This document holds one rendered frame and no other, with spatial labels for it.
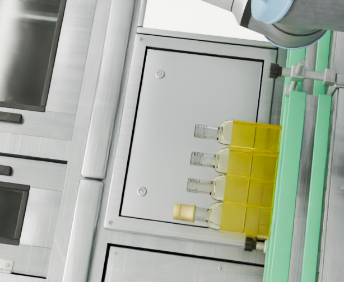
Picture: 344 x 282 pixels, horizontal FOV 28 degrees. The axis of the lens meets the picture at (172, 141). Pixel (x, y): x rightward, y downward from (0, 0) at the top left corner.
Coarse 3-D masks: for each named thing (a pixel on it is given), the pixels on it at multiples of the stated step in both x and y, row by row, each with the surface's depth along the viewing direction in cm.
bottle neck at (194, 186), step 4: (188, 180) 143; (192, 180) 143; (196, 180) 144; (200, 180) 144; (204, 180) 144; (188, 184) 143; (192, 184) 143; (196, 184) 143; (200, 184) 143; (204, 184) 143; (208, 184) 143; (188, 188) 143; (192, 188) 143; (196, 188) 143; (200, 188) 143; (204, 188) 143; (208, 188) 143; (196, 192) 144; (200, 192) 143; (204, 192) 143; (208, 192) 143
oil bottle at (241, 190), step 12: (216, 180) 142; (228, 180) 142; (240, 180) 141; (252, 180) 141; (264, 180) 141; (216, 192) 141; (228, 192) 141; (240, 192) 141; (252, 192) 141; (264, 192) 141; (240, 204) 142; (252, 204) 140; (264, 204) 140
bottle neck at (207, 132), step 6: (198, 126) 146; (204, 126) 146; (210, 126) 146; (216, 126) 146; (198, 132) 146; (204, 132) 146; (210, 132) 145; (216, 132) 145; (204, 138) 147; (210, 138) 146; (216, 138) 146
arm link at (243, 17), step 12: (204, 0) 113; (216, 0) 111; (228, 0) 110; (240, 0) 109; (240, 12) 109; (240, 24) 112; (252, 24) 110; (264, 24) 109; (264, 36) 117; (276, 36) 110; (288, 36) 107; (300, 36) 106; (312, 36) 107; (288, 48) 115; (300, 48) 114
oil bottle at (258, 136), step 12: (228, 120) 145; (240, 120) 145; (228, 132) 144; (240, 132) 144; (252, 132) 144; (264, 132) 143; (276, 132) 143; (228, 144) 144; (240, 144) 143; (252, 144) 143; (264, 144) 143; (276, 144) 143
